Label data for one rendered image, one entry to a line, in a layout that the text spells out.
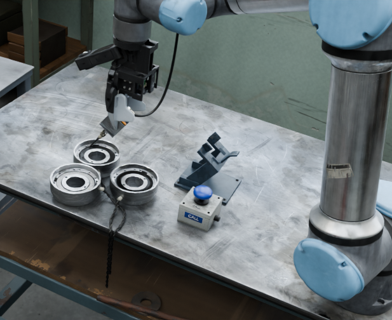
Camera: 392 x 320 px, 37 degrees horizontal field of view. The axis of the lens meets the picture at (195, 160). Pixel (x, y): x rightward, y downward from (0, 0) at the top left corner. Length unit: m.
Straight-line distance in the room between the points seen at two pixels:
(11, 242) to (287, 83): 1.70
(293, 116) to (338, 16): 2.14
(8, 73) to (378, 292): 1.34
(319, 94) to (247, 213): 1.60
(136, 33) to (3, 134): 0.48
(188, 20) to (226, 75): 1.91
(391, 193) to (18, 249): 0.90
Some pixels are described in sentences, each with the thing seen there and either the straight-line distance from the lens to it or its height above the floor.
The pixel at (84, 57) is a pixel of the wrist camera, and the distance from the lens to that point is 1.24.
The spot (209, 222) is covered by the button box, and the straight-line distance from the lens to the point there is 1.21.
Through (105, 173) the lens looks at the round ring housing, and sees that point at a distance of 1.33.
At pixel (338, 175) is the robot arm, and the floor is 1.13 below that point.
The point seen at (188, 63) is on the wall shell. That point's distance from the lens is 3.01.
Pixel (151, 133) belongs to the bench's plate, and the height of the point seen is 0.80.
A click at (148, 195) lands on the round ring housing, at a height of 0.83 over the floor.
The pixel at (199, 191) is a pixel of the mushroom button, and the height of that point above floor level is 0.87.
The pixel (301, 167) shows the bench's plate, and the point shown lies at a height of 0.80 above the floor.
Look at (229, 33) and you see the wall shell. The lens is 2.87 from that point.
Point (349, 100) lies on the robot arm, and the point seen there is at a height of 1.25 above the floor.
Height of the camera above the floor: 1.62
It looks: 35 degrees down
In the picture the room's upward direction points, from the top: 9 degrees clockwise
